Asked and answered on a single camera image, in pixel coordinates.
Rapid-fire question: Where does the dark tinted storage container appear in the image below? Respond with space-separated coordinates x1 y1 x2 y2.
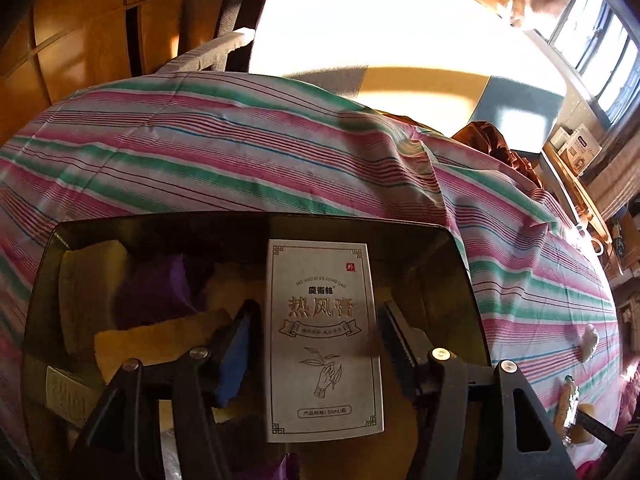
20 212 493 480

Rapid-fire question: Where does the white and beige product box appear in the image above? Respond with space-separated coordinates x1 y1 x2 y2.
559 127 603 177

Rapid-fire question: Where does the white printed carton box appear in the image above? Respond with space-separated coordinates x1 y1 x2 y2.
265 239 386 433

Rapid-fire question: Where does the wooden side table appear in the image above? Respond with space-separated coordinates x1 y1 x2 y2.
542 140 617 261

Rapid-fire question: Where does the teal and yellow headboard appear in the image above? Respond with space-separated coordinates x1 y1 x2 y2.
247 0 583 153

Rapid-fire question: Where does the large purple foil packet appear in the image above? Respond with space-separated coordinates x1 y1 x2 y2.
117 254 201 318

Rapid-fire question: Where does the yellow sponge block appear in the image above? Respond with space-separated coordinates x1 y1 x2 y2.
57 240 131 356

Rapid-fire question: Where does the white plastic wrapped bundle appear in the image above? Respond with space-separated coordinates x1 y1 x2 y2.
577 323 600 363

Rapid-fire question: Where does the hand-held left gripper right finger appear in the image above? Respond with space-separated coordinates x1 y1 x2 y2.
378 302 576 480

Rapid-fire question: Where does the striped bed sheet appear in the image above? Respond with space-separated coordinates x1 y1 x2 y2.
0 70 632 480

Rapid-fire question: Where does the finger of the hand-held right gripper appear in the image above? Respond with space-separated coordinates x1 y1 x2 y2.
577 408 628 453

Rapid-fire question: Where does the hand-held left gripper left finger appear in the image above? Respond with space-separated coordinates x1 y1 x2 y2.
72 300 263 480

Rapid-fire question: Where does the small purple foil packet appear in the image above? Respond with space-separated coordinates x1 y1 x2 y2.
267 452 301 480

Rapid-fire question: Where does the wooden wardrobe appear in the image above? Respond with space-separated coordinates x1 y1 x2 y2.
0 0 193 143

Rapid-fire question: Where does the window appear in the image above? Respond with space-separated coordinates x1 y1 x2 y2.
547 0 640 126

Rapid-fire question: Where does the grey cushion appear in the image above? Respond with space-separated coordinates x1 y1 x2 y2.
162 26 257 75

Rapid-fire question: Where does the brown crumpled cloth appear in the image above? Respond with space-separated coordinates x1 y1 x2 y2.
452 120 545 187

